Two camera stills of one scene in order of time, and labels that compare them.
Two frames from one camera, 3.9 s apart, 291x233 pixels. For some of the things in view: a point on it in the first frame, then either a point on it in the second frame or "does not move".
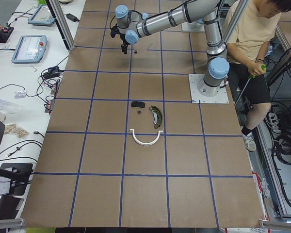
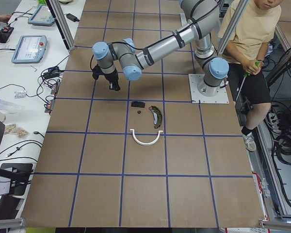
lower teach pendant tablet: (42, 16) does not move
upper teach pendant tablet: (30, 49) does not move
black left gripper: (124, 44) → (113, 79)
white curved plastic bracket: (159, 132) does not move
